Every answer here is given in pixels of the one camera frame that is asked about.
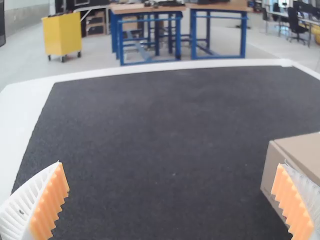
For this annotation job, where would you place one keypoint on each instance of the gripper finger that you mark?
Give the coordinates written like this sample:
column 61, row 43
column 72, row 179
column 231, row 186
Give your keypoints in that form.
column 297, row 205
column 32, row 207

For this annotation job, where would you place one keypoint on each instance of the cardboard box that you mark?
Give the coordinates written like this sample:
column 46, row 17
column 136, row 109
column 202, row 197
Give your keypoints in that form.
column 300, row 152

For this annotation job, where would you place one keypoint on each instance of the black mat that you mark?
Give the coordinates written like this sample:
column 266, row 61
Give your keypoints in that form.
column 160, row 130

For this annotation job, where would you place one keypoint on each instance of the yellow wheeled cart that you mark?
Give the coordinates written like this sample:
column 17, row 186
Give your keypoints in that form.
column 62, row 32

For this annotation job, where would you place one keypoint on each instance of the black office chair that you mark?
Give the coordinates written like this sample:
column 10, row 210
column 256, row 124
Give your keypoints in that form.
column 296, row 22

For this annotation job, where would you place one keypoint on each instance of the black cabinet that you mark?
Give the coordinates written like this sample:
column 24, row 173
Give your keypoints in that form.
column 2, row 22

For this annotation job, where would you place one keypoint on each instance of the blue frame workbench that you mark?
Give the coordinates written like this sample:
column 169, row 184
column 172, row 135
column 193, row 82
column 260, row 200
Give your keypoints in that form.
column 147, row 9
column 217, row 7

